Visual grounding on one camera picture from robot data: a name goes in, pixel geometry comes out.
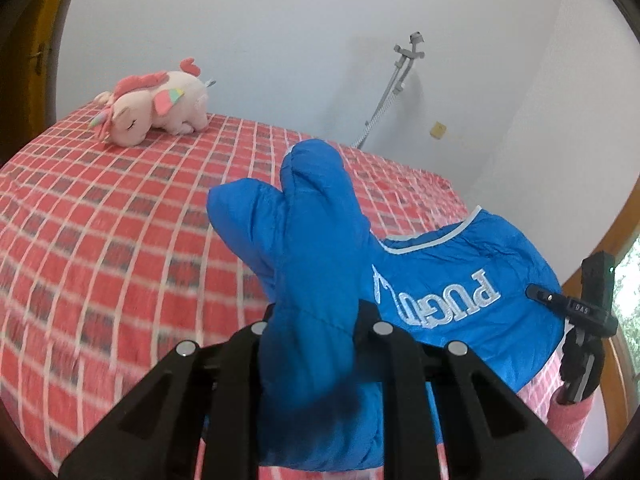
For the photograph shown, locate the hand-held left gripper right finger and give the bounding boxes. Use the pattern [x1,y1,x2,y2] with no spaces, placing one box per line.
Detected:
[354,299,584,480]

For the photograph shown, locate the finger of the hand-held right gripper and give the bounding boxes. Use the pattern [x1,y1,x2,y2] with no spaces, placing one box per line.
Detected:
[527,284,569,309]

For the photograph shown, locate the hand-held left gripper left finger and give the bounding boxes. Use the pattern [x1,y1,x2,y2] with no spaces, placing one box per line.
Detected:
[59,304,275,480]

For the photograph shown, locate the blue puffer jacket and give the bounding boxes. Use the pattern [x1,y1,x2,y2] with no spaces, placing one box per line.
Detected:
[206,138,569,472]

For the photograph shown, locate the person's right hand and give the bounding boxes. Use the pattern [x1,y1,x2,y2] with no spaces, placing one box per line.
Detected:
[558,329,606,407]

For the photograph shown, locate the red plaid bed blanket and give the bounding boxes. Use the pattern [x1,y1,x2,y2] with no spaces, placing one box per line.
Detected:
[0,102,568,480]

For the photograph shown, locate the grey crutch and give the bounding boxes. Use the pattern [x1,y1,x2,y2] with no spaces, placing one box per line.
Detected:
[350,32,426,150]

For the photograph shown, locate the pink unicorn plush toy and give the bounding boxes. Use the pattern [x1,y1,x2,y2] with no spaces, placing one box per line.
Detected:
[89,57,217,149]

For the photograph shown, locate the wooden door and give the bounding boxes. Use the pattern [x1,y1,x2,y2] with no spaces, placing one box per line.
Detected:
[22,0,68,128]

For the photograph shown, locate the wooden window frame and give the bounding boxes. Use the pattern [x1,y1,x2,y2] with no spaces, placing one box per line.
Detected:
[562,217,640,471]

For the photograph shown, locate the metal door handle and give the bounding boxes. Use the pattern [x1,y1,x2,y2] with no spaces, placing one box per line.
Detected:
[29,44,52,79]

